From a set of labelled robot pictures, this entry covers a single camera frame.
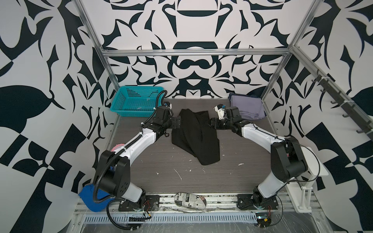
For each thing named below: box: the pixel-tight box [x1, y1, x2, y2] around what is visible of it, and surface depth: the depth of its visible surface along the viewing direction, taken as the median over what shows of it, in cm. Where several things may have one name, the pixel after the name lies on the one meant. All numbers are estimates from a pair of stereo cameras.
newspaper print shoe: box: [174, 192, 207, 210], surface depth 74 cm
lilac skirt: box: [230, 95, 266, 120], surface depth 108 cm
